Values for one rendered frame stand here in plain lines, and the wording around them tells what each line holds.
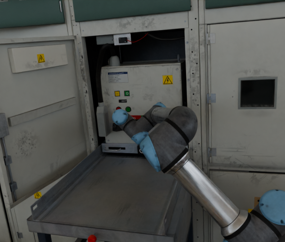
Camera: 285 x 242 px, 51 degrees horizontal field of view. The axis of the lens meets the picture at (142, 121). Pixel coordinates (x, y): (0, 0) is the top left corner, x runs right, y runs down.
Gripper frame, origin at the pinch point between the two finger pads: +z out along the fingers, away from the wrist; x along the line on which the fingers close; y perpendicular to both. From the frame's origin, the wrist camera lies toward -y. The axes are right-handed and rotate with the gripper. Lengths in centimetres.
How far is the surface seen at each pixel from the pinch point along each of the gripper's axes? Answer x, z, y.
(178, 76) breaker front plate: 28.5, -9.9, 25.2
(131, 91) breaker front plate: 22.0, -5.7, -2.3
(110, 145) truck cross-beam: -7.6, 9.8, -18.5
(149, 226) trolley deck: -46, -46, 22
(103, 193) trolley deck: -35.7, -27.2, -5.5
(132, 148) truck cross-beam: -8.8, 10.2, -4.5
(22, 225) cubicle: -64, 37, -93
